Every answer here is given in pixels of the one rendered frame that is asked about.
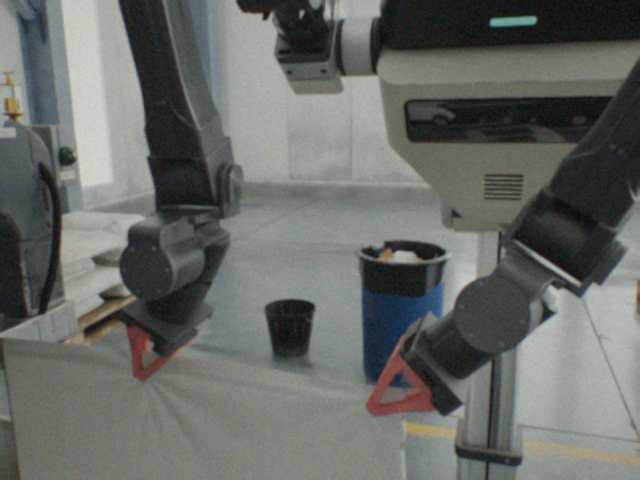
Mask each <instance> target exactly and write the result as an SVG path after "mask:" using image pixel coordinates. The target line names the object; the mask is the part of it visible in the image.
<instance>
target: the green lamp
mask: <svg viewBox="0 0 640 480"><path fill-rule="evenodd" d="M58 160H59V162H60V164H61V165H62V166H65V167H70V166H72V165H74V163H75V162H76V160H77V155H76V152H75V151H74V149H72V148H71V147H68V146H64V147H62V148H60V150H59V152H58Z"/></svg>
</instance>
